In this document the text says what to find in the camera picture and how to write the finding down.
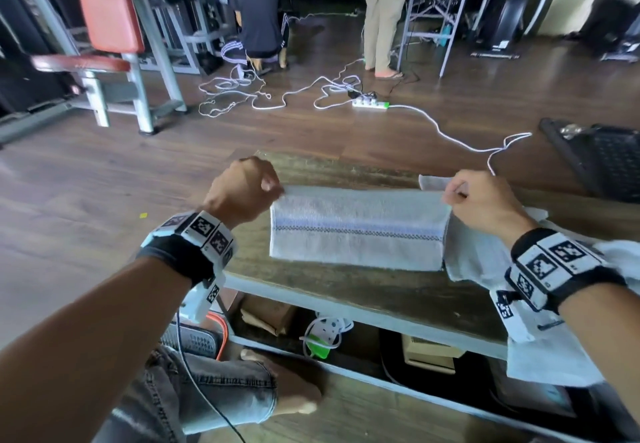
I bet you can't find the person's left hand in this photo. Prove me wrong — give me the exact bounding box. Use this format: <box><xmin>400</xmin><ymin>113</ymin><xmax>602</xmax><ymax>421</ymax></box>
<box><xmin>201</xmin><ymin>156</ymin><xmax>286</xmax><ymax>231</ymax></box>

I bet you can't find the person's right hand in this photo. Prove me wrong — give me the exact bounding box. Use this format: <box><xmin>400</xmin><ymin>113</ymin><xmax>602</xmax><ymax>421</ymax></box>
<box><xmin>441</xmin><ymin>169</ymin><xmax>539</xmax><ymax>251</ymax></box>

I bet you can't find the heap of grey towels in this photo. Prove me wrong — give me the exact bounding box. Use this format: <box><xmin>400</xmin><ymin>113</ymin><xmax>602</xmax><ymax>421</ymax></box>
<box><xmin>418</xmin><ymin>173</ymin><xmax>640</xmax><ymax>390</ymax></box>

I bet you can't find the grey towel striped border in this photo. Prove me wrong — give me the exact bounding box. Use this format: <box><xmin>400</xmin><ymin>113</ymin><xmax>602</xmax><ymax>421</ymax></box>
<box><xmin>269</xmin><ymin>185</ymin><xmax>454</xmax><ymax>273</ymax></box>

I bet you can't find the black basket orange rim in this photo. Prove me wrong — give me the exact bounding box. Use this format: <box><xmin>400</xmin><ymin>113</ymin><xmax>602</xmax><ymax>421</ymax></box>
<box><xmin>159</xmin><ymin>310</ymin><xmax>231</xmax><ymax>362</ymax></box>

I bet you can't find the person's right forearm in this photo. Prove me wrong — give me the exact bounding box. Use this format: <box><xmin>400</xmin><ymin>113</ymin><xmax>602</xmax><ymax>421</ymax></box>
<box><xmin>556</xmin><ymin>282</ymin><xmax>640</xmax><ymax>427</ymax></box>

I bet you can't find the person's left forearm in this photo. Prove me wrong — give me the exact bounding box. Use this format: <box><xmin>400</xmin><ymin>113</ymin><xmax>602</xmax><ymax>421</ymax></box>
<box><xmin>0</xmin><ymin>256</ymin><xmax>195</xmax><ymax>443</ymax></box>

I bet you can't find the person's left leg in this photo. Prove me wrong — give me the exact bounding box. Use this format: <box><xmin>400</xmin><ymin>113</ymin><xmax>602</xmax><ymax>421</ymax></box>
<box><xmin>92</xmin><ymin>345</ymin><xmax>279</xmax><ymax>443</ymax></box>

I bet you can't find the black wristband with marker tags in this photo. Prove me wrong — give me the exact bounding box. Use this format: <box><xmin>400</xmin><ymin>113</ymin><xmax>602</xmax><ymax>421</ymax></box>
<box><xmin>505</xmin><ymin>228</ymin><xmax>628</xmax><ymax>315</ymax></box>
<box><xmin>135</xmin><ymin>209</ymin><xmax>239</xmax><ymax>288</ymax></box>

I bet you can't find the cardboard box with label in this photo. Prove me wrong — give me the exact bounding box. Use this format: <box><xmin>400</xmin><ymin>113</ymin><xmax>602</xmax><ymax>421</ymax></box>
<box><xmin>239</xmin><ymin>293</ymin><xmax>299</xmax><ymax>338</ymax></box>

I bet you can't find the black perforated platform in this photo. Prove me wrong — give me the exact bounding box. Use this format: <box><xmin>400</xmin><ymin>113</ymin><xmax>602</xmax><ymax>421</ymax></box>
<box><xmin>539</xmin><ymin>117</ymin><xmax>640</xmax><ymax>204</ymax></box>

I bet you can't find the white green power strip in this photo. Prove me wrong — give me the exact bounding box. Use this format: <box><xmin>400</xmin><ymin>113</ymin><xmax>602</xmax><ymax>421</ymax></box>
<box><xmin>351</xmin><ymin>97</ymin><xmax>391</xmax><ymax>112</ymax></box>

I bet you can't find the low wooden table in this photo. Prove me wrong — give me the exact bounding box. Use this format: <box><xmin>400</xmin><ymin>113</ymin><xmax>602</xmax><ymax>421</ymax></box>
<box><xmin>219</xmin><ymin>272</ymin><xmax>601</xmax><ymax>443</ymax></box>

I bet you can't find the plain cardboard box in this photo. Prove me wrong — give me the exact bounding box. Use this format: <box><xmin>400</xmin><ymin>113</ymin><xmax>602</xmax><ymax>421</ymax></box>
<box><xmin>401</xmin><ymin>333</ymin><xmax>467</xmax><ymax>376</ymax></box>

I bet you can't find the white green socket adapter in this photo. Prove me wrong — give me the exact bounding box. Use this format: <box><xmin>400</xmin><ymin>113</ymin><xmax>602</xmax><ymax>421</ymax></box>
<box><xmin>299</xmin><ymin>315</ymin><xmax>355</xmax><ymax>360</ymax></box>

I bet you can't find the grey weight machine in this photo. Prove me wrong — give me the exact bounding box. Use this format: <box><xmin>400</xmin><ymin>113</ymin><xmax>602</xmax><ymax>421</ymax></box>
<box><xmin>139</xmin><ymin>0</ymin><xmax>237</xmax><ymax>77</ymax></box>

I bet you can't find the black elliptical trainer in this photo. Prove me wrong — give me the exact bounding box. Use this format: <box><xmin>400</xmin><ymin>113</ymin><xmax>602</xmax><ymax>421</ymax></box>
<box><xmin>469</xmin><ymin>0</ymin><xmax>557</xmax><ymax>61</ymax></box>

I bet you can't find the black gym equipment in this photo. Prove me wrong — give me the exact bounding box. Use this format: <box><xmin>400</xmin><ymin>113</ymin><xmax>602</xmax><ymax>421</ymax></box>
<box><xmin>563</xmin><ymin>0</ymin><xmax>640</xmax><ymax>64</ymax></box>

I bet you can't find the orange padded gym machine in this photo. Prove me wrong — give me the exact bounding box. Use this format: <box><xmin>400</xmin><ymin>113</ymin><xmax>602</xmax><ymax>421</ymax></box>
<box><xmin>0</xmin><ymin>0</ymin><xmax>189</xmax><ymax>147</ymax></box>

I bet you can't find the long white cable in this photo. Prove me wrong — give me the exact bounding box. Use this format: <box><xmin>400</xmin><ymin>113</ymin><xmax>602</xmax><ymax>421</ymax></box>
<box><xmin>387</xmin><ymin>103</ymin><xmax>534</xmax><ymax>176</ymax></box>

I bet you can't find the looped white cable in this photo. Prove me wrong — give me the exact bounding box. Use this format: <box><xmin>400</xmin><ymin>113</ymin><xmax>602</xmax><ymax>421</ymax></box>
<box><xmin>197</xmin><ymin>65</ymin><xmax>323</xmax><ymax>119</ymax></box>

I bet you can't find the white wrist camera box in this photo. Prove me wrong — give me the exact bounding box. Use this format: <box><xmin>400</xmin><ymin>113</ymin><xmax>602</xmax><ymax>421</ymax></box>
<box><xmin>489</xmin><ymin>287</ymin><xmax>539</xmax><ymax>344</ymax></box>
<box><xmin>179</xmin><ymin>277</ymin><xmax>225</xmax><ymax>324</ymax></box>

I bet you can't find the tangled white cable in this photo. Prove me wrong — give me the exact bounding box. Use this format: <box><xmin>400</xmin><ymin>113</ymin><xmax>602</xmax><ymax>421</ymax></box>
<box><xmin>313</xmin><ymin>57</ymin><xmax>365</xmax><ymax>111</ymax></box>

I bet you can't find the thin black cable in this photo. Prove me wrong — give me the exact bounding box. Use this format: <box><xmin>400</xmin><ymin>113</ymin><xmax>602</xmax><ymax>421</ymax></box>
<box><xmin>375</xmin><ymin>32</ymin><xmax>422</xmax><ymax>99</ymax></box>

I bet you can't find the black camera cable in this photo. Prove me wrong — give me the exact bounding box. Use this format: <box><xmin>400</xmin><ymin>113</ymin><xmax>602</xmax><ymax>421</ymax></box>
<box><xmin>175</xmin><ymin>310</ymin><xmax>249</xmax><ymax>443</ymax></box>

